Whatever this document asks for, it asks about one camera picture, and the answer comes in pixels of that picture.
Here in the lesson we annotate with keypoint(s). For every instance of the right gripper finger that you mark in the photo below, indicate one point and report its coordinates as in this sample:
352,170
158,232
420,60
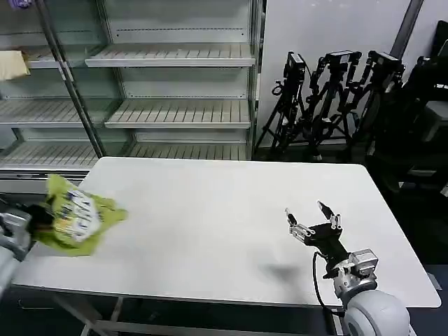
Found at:
292,220
327,210

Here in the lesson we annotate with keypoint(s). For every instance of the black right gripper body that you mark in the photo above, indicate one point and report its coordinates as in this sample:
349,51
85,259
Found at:
327,239

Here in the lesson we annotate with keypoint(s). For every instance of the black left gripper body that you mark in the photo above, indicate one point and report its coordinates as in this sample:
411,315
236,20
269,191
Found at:
39,218

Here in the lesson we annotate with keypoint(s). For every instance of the yellow-green shirt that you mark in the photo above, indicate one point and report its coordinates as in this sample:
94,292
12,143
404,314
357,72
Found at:
80,217

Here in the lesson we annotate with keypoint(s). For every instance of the glass-sided display shelf unit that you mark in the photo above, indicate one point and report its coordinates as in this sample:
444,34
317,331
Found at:
42,112

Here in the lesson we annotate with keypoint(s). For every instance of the black tripod with flat head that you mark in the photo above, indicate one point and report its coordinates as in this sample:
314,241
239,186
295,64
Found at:
341,57

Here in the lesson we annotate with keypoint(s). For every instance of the black chair and equipment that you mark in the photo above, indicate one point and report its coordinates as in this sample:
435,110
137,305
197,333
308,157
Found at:
420,87

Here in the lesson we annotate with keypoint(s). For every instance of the open white display shelf unit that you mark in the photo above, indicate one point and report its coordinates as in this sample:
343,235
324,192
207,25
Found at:
182,112

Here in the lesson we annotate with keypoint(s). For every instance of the grey slanted metal beam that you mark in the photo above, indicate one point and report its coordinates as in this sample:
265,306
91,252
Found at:
406,24

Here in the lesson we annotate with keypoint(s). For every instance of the black tripod with box camera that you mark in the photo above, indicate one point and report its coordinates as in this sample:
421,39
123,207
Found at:
293,66

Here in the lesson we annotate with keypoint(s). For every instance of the black tripod with tilted camera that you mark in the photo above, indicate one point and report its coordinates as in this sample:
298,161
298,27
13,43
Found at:
385,63

